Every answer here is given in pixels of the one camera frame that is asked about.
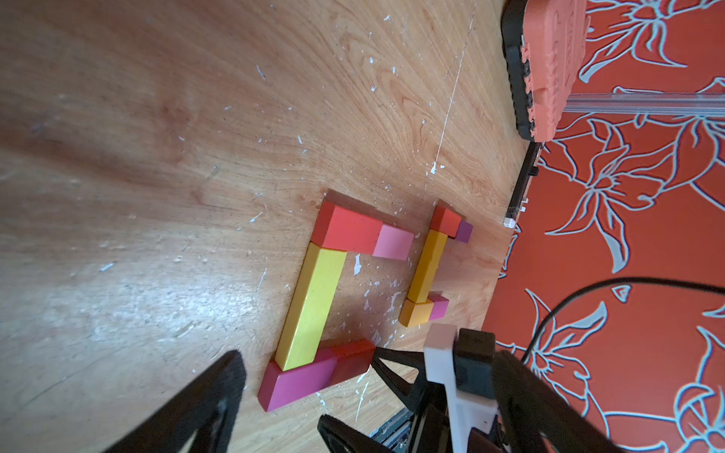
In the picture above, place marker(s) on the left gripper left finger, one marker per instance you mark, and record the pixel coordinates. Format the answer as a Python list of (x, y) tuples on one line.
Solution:
[(202, 414)]

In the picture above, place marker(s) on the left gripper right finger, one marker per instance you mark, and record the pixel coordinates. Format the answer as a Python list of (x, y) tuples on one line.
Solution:
[(535, 418)]

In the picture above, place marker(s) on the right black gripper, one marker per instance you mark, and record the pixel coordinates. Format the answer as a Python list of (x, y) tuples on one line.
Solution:
[(436, 365)]

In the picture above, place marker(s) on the magenta block front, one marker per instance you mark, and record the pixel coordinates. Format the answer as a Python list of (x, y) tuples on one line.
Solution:
[(281, 388)]

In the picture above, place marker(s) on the magenta block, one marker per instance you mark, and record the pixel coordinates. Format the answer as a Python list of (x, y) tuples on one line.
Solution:
[(440, 304), (281, 388)]

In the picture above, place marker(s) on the orange yellow block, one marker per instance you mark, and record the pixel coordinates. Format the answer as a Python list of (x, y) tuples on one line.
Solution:
[(415, 314)]

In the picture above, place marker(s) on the yellow long block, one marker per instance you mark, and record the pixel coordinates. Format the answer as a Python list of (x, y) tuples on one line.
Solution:
[(310, 307), (427, 266)]

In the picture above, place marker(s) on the yellow long block front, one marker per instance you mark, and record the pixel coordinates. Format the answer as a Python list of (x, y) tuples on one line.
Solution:
[(310, 307)]

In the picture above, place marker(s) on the pink block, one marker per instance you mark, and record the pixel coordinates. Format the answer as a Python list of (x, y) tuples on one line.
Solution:
[(393, 243)]

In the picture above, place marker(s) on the red long block front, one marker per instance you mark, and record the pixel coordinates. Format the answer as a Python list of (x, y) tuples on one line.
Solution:
[(338, 228)]

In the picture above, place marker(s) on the purple block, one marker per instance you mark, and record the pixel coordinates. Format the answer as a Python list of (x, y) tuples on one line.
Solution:
[(464, 232)]

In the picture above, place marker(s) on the short red block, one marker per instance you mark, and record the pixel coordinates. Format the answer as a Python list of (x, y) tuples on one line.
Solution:
[(446, 221)]

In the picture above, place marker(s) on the black strip tool with white end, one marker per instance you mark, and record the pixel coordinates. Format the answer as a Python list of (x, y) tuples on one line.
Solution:
[(528, 170)]

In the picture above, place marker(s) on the red plastic tool case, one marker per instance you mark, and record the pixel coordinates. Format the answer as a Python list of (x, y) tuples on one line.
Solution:
[(544, 48)]

